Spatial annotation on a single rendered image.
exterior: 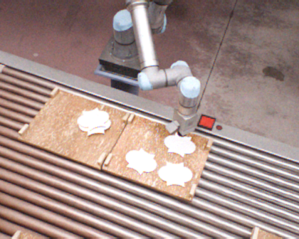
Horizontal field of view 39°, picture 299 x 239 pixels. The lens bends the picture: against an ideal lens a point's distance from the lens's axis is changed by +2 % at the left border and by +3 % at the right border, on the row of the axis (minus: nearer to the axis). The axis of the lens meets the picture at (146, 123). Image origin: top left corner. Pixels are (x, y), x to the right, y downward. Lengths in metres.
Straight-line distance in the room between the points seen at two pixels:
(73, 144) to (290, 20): 3.06
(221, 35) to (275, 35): 0.50
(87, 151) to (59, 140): 0.14
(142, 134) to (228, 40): 2.29
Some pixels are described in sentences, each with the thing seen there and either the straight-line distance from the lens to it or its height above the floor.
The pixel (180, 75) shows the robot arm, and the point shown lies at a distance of 1.69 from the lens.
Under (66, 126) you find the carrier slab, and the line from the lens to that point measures 2.00.
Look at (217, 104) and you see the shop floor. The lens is 3.45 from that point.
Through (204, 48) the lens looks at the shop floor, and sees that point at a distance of 3.94.
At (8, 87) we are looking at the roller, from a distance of 2.25.
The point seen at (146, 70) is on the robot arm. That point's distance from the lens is 1.69.
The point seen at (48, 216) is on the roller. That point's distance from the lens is 1.77.
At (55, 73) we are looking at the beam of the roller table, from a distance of 2.29.
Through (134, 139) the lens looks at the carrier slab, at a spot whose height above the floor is 0.94.
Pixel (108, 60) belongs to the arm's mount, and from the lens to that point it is 2.28.
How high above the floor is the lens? 2.47
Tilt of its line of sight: 50 degrees down
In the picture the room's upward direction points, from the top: 4 degrees clockwise
